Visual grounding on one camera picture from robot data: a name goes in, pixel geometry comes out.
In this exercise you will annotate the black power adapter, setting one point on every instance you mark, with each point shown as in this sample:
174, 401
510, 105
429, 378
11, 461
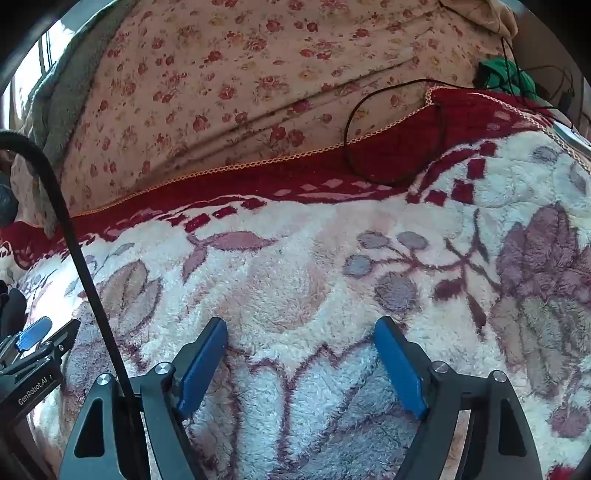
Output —
565, 100

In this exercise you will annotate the red and white plush blanket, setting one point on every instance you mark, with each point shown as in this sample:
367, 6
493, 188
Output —
300, 277

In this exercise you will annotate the teal bag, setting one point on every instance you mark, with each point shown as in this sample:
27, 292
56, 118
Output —
7, 203

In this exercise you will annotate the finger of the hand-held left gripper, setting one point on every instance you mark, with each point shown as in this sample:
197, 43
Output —
34, 331
64, 339

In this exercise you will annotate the grey fleece blanket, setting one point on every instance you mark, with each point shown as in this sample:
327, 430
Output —
69, 83

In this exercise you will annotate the beige cloth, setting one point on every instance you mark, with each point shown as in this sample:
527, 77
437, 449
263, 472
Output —
489, 16

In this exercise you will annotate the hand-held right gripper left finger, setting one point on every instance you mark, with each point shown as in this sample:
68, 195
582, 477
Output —
203, 364

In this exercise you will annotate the green cloth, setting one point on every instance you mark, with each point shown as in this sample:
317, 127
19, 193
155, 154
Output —
501, 74

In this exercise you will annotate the floral bed sheet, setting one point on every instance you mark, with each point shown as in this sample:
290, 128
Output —
231, 92

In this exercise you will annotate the pink floral pillow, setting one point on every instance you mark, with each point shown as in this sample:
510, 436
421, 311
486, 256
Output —
32, 194

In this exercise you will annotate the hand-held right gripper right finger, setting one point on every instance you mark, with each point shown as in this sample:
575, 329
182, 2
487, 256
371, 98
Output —
399, 369

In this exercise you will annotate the window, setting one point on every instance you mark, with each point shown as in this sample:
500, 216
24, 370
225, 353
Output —
44, 50

